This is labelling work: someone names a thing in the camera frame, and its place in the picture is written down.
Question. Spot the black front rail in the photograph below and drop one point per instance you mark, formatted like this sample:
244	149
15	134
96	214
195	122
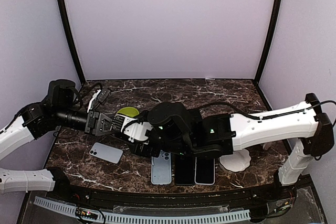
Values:
171	196

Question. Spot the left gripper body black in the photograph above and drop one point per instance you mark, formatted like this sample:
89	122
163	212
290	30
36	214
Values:
91	124

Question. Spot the black frame post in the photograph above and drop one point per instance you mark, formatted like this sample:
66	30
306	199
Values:
70	41
268	41

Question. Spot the green bowl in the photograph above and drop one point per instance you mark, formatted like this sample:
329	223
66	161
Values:
128	111

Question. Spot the silver white phone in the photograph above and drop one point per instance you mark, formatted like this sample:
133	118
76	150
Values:
106	153

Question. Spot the lavender phone case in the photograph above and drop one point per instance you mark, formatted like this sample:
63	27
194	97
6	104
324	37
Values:
195	176

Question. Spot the patterned white mug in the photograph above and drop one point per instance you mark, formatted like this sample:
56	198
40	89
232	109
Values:
266	146

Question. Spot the right black frame post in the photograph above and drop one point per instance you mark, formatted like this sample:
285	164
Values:
268	41

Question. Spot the left black frame post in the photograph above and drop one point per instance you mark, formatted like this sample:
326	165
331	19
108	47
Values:
70	41

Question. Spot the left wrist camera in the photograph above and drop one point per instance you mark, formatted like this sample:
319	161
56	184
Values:
99	97

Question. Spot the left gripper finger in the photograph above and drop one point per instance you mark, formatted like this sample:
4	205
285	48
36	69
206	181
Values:
108	131
106	120

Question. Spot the black phone case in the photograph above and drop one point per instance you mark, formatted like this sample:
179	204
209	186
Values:
184	171

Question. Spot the purple phone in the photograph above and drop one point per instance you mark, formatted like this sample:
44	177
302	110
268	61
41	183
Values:
204	172

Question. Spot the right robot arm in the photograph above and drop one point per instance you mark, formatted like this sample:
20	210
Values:
171	127

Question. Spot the white scalloped dish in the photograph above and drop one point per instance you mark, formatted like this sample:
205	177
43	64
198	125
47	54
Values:
237	162

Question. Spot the white cable duct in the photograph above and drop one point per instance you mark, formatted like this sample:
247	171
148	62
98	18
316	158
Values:
142	215

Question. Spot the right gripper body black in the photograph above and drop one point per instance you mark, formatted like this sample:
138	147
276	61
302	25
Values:
139	149

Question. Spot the light blue phone case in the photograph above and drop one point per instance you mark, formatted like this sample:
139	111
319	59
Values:
161	169

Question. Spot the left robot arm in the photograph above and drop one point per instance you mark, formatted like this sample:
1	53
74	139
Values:
60	107

